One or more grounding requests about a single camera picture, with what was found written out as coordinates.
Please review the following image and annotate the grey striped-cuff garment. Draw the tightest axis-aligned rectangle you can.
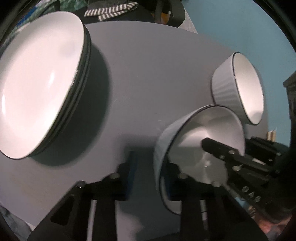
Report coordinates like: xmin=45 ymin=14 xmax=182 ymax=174
xmin=84 ymin=0 xmax=138 ymax=22

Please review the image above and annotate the grey ribbed bowl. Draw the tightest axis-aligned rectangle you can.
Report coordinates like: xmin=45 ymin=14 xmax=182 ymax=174
xmin=153 ymin=104 xmax=245 ymax=215
xmin=211 ymin=52 xmax=264 ymax=126

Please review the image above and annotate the black office chair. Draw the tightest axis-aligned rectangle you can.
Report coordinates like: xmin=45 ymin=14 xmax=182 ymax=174
xmin=74 ymin=1 xmax=186 ymax=27

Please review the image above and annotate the person's right hand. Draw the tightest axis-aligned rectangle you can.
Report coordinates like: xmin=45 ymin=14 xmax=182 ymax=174
xmin=246 ymin=205 xmax=292 ymax=240

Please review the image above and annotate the large white plate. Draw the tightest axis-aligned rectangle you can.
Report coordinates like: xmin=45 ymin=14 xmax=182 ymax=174
xmin=1 ymin=11 xmax=91 ymax=160

